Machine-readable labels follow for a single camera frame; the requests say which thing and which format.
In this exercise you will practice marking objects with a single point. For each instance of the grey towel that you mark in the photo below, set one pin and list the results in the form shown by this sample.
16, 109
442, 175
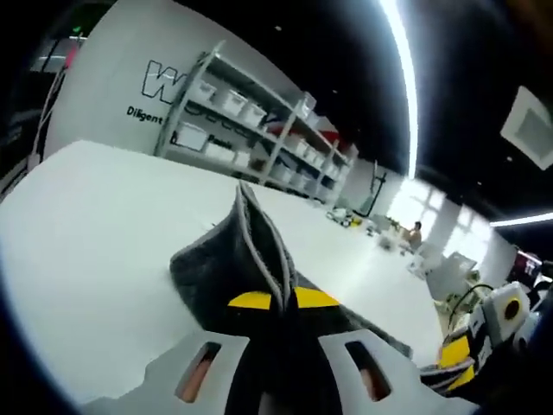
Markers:
224, 259

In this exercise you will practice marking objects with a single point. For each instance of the short ceiling light strip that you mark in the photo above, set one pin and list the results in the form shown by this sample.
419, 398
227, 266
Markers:
523, 219

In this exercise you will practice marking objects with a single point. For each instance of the pile of small tools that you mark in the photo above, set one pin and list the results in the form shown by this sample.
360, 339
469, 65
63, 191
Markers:
345, 218

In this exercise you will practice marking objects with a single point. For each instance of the black pole stand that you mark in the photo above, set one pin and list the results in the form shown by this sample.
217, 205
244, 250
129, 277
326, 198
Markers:
375, 190

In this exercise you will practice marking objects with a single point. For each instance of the white ceiling air vent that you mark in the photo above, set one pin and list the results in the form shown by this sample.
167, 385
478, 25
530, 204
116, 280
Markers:
529, 127

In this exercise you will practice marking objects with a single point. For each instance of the red container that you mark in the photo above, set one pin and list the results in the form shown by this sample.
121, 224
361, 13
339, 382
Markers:
328, 129

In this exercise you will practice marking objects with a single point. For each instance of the grey metal shelf rack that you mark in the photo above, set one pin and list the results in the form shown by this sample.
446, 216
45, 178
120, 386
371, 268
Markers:
283, 140

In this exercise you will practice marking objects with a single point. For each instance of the long ceiling light strip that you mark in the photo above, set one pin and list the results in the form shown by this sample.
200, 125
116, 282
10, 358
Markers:
404, 65

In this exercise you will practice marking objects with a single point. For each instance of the row of white storage bins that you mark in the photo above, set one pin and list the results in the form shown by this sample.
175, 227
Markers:
233, 101

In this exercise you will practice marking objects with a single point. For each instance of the green exit sign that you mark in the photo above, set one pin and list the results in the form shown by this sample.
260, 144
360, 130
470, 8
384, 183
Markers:
78, 29

